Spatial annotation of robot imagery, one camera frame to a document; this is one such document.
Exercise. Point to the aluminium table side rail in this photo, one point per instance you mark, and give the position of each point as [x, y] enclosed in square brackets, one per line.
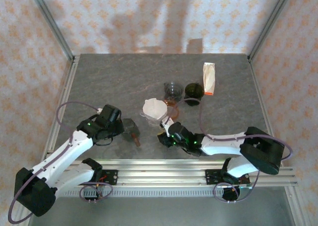
[256, 74]
[66, 92]

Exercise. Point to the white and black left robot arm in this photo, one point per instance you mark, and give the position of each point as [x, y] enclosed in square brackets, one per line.
[67, 151]

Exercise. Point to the white paper coffee filter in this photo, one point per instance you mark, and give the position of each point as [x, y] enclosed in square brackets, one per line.
[155, 109]

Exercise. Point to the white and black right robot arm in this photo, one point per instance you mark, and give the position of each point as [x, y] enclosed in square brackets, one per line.
[223, 146]

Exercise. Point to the white orange-ended filter box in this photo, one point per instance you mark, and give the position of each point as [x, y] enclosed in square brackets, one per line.
[209, 79]

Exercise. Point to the clear plastic coffee dripper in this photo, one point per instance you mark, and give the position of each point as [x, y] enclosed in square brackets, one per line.
[154, 121]

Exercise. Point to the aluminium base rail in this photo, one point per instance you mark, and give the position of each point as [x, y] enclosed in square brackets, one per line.
[161, 171]

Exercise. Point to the orange transparent coffee dripper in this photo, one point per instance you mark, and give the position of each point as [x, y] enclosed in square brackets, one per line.
[174, 113]

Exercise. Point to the smoky grey coffee dripper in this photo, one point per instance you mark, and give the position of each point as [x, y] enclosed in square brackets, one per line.
[129, 126]

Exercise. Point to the aluminium frame post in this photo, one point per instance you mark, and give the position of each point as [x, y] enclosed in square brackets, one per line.
[53, 24]
[268, 24]

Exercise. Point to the blue-grey transparent coffee dripper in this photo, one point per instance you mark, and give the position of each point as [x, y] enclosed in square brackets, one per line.
[174, 90]

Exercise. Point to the dark green coffee dripper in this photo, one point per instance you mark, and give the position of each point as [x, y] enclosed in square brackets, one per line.
[193, 90]

